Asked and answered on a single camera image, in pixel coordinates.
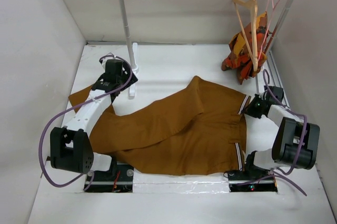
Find brown trousers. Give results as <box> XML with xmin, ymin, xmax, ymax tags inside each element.
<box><xmin>68</xmin><ymin>75</ymin><xmax>251</xmax><ymax>177</ymax></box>

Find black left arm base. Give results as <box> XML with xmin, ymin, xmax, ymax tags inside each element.
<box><xmin>84</xmin><ymin>162</ymin><xmax>134</xmax><ymax>193</ymax></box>

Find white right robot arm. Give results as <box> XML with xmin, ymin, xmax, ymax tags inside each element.
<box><xmin>243</xmin><ymin>85</ymin><xmax>320</xmax><ymax>179</ymax></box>

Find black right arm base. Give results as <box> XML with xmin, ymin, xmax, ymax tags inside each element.
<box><xmin>223</xmin><ymin>166</ymin><xmax>278</xmax><ymax>192</ymax></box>

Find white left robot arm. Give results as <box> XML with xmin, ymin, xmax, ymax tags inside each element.
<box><xmin>50</xmin><ymin>56</ymin><xmax>137</xmax><ymax>180</ymax></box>

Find wooden clothes hanger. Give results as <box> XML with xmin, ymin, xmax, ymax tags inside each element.
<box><xmin>232</xmin><ymin>0</ymin><xmax>262</xmax><ymax>72</ymax></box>

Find orange patterned garment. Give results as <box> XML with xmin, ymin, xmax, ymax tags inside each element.
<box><xmin>221</xmin><ymin>11</ymin><xmax>268</xmax><ymax>85</ymax></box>

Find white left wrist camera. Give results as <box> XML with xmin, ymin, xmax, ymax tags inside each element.
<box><xmin>99</xmin><ymin>53</ymin><xmax>116</xmax><ymax>69</ymax></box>

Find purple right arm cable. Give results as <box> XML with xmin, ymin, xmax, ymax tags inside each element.
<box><xmin>236</xmin><ymin>69</ymin><xmax>309</xmax><ymax>197</ymax></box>

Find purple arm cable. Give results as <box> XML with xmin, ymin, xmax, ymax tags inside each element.
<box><xmin>38</xmin><ymin>53</ymin><xmax>133</xmax><ymax>190</ymax></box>
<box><xmin>236</xmin><ymin>69</ymin><xmax>309</xmax><ymax>197</ymax></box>

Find pink wire hanger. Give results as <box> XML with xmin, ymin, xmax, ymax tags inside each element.
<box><xmin>257</xmin><ymin>0</ymin><xmax>280</xmax><ymax>60</ymax></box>

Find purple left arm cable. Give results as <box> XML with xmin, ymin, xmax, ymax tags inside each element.
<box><xmin>38</xmin><ymin>53</ymin><xmax>133</xmax><ymax>190</ymax></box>

